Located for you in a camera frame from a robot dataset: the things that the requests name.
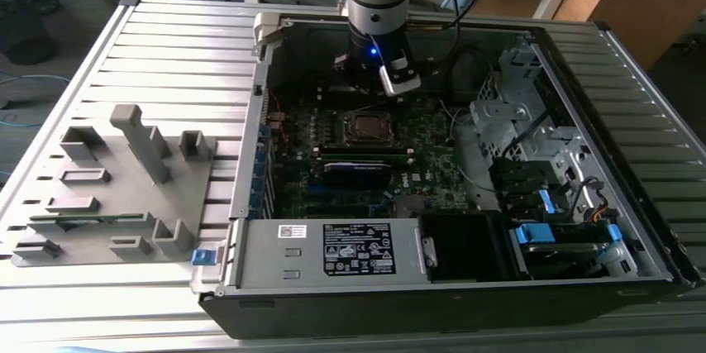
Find perforated metal drive cage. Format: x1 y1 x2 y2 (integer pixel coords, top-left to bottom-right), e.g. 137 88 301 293
467 36 558 166

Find blue expansion slot retainer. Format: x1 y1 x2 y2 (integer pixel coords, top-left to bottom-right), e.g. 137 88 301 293
248 119 275 221

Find black drive bay bracket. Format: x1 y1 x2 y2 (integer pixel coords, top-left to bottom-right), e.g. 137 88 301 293
487 157 559 210

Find green RAM stick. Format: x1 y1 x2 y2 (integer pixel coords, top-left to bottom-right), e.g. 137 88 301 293
29 212 148 231

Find coloured wire bundle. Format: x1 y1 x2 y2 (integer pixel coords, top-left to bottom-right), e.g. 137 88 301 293
587 205 620 222

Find black hard disk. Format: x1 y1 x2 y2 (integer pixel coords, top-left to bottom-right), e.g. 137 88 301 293
520 241 603 280

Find black looped wire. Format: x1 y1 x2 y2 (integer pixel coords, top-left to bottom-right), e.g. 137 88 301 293
444 47 492 96

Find blue floor cable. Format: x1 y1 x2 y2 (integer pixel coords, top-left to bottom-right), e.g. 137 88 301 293
0 73 73 129

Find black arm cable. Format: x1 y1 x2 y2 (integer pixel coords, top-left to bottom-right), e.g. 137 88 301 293
422 0 492 64

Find metal socket cover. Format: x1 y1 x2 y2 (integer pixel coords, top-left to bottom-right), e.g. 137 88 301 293
340 111 399 146

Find CPU socket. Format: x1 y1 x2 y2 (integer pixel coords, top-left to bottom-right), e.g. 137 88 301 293
336 109 403 148

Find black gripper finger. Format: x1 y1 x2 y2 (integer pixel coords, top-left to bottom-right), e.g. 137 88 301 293
329 53 381 100

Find grey parts rack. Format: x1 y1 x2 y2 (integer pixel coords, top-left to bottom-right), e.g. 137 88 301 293
9 103 219 268

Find blue disk carrier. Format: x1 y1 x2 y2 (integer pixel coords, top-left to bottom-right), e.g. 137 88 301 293
511 222 627 280
535 188 556 214

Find RAM slot black clips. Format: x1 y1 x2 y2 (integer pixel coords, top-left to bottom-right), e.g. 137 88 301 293
317 154 416 160
317 144 416 150

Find green motherboard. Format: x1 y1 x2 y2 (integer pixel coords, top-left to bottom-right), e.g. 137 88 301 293
263 90 490 222

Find black waste bin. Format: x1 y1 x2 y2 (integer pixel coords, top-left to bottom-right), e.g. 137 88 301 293
2 16 60 66

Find square silver CPU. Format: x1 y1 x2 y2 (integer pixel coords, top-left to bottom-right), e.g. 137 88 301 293
352 116 389 140

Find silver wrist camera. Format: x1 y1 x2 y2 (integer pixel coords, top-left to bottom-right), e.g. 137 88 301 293
379 49 423 98

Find thin white wire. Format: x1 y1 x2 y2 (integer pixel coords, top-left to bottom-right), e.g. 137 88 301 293
444 105 474 141

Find black PC case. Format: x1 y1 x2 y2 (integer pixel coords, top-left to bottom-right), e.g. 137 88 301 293
189 12 706 340

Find black graphics card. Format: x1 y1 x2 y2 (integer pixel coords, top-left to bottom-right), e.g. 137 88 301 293
321 161 396 192

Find grey chipset heatsink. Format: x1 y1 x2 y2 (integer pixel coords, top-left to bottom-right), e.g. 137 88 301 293
395 194 427 217

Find silver power supply unit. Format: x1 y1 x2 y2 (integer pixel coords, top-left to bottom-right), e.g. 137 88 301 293
217 217 432 294

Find blue case latch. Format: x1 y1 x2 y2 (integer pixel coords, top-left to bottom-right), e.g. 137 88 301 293
189 248 217 268

